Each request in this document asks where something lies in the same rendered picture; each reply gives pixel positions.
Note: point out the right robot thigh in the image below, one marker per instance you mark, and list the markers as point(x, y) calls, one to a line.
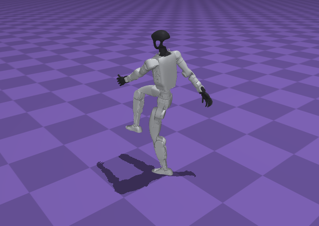
point(149, 90)

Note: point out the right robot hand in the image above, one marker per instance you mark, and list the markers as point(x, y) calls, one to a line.
point(206, 96)

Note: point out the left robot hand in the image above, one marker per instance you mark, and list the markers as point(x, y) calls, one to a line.
point(121, 80)

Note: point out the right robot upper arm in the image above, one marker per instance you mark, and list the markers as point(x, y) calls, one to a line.
point(182, 64)

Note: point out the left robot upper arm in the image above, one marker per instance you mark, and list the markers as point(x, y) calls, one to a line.
point(149, 64)

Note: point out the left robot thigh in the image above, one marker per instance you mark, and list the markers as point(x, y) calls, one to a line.
point(157, 114)

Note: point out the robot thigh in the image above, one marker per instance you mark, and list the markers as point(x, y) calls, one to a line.
point(149, 90)
point(157, 114)

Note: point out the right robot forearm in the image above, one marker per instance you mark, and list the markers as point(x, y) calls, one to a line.
point(197, 84)

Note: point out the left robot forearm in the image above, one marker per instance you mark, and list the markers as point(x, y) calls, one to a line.
point(133, 76)

